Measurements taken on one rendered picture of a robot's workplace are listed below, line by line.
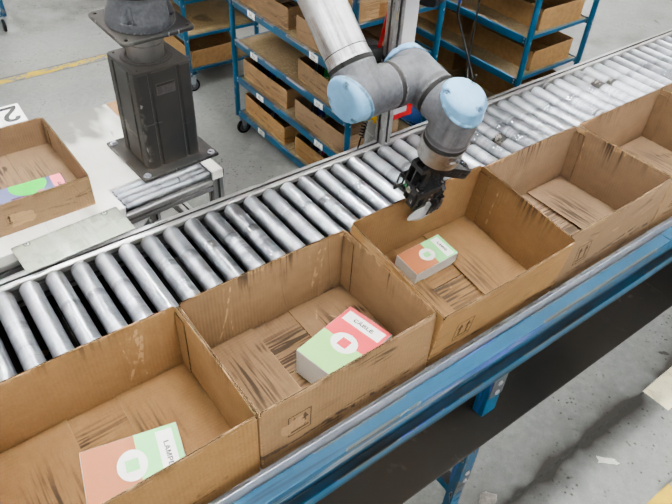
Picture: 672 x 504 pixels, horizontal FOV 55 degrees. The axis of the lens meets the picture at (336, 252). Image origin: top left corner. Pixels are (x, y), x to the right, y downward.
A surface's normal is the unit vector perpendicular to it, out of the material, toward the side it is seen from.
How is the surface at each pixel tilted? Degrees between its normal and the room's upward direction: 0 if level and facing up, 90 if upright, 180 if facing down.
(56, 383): 89
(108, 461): 0
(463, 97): 20
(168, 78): 90
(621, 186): 90
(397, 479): 0
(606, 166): 89
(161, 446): 0
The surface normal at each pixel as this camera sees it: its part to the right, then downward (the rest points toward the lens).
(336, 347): 0.04, -0.74
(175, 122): 0.65, 0.54
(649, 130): -0.81, 0.37
